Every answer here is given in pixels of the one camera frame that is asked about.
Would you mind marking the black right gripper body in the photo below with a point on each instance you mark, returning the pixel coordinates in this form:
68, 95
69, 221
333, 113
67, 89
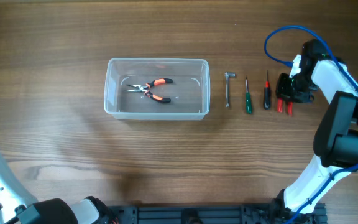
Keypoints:
295, 88

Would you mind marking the red handled snips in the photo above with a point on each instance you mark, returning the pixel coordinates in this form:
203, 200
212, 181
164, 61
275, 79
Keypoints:
280, 106

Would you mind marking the red and black screwdriver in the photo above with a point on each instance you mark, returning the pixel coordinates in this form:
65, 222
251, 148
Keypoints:
267, 90

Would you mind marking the clear plastic container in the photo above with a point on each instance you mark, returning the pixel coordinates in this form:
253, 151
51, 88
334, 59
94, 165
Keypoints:
157, 88

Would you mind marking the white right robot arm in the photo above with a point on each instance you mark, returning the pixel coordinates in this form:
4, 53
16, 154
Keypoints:
335, 143

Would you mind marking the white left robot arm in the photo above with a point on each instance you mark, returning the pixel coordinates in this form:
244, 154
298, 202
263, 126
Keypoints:
17, 204

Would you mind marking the silver L-shaped socket wrench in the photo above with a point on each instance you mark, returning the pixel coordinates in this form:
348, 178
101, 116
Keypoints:
228, 75

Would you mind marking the green handled screwdriver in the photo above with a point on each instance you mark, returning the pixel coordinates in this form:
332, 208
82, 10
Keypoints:
249, 107

